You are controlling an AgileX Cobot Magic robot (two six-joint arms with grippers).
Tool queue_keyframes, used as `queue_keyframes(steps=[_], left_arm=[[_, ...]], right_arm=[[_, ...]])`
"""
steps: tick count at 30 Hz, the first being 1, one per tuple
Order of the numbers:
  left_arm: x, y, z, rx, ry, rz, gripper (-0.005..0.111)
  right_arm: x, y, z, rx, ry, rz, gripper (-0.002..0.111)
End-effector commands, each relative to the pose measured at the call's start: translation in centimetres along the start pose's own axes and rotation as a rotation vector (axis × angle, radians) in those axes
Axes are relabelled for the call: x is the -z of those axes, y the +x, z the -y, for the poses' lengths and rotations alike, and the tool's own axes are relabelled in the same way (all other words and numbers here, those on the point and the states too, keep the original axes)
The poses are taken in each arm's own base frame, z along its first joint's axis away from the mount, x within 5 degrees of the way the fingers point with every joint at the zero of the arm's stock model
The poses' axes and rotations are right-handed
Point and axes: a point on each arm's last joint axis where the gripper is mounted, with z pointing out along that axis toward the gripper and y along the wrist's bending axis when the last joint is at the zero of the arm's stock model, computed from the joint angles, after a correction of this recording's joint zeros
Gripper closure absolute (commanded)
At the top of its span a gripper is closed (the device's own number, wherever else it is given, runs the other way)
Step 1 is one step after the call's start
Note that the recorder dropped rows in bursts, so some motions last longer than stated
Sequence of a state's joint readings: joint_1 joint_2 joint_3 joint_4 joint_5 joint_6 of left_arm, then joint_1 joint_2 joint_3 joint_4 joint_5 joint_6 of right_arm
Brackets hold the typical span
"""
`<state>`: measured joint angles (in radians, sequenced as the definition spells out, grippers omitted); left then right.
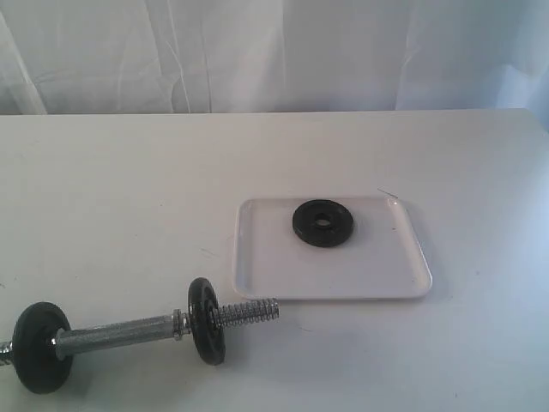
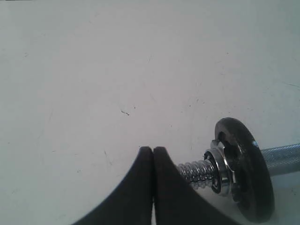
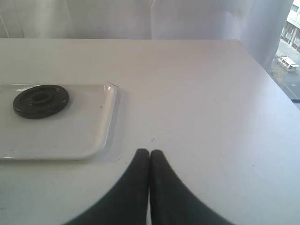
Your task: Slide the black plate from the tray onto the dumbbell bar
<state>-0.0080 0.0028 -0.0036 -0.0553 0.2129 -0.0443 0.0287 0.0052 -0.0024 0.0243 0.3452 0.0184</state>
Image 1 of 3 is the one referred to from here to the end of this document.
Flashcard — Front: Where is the black weight plate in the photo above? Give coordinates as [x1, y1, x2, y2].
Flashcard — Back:
[188, 277, 226, 366]
[292, 199, 354, 248]
[12, 302, 74, 395]

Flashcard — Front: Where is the chrome threaded dumbbell bar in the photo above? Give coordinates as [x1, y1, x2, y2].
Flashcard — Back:
[0, 298, 282, 368]

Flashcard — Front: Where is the white plastic tray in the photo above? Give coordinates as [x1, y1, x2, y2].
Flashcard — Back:
[232, 196, 432, 300]

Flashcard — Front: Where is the white backdrop curtain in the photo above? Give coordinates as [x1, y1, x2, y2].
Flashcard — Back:
[1, 1, 548, 118]

